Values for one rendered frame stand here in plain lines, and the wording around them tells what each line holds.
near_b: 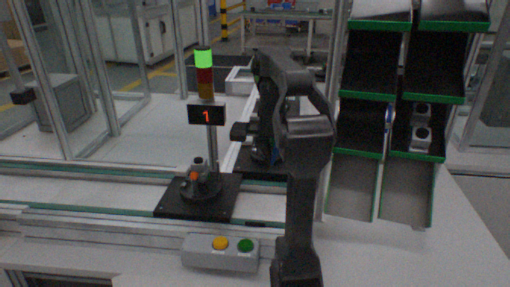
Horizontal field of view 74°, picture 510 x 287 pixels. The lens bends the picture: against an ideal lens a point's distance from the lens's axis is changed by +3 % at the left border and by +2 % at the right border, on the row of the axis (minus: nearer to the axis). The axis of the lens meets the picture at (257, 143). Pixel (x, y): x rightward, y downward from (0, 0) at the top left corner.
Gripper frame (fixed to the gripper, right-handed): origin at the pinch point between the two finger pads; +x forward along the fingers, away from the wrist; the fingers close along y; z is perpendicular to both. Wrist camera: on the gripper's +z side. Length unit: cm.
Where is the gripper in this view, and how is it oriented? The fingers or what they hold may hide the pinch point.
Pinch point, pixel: (271, 152)
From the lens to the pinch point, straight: 78.7
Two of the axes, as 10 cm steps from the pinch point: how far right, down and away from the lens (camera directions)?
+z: 1.3, -4.9, 8.6
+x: 0.0, 8.7, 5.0
